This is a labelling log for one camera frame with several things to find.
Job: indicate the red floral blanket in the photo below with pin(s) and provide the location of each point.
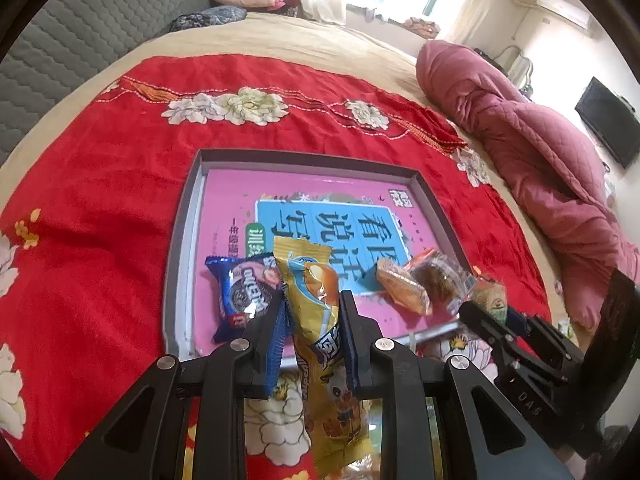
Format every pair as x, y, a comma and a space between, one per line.
86, 233

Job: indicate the dark blue patterned pillow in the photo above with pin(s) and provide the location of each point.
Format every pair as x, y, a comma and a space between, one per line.
214, 16

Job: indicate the yellow wafer bar pack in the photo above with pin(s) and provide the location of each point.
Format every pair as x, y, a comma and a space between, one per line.
335, 420

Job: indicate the pink quilted comforter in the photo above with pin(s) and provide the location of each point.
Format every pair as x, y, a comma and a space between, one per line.
552, 169

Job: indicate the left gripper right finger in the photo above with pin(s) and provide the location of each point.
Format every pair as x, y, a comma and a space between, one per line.
440, 419

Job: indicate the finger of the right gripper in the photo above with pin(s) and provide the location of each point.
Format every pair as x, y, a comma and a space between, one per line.
548, 343
539, 391

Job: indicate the black television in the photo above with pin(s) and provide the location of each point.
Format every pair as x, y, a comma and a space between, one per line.
611, 120

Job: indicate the pink blue workbook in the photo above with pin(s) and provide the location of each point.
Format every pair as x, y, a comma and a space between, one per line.
361, 220

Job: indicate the orange cat biscuit pack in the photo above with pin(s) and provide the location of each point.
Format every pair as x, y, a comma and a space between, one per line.
402, 287

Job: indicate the blue oreo cookie pack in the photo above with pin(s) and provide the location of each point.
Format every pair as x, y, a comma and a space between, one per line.
246, 287

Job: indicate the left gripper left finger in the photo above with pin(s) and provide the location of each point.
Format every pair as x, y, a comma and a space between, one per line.
144, 434

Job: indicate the orange-edged brown snack pack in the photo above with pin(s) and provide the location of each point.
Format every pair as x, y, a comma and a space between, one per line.
446, 283

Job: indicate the white air conditioner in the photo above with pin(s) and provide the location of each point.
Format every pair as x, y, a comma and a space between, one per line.
567, 11

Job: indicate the small round green-label pastry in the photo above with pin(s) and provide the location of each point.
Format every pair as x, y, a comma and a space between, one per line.
491, 296

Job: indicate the grey quilted headboard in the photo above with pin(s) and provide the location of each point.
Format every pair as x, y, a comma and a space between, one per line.
68, 42

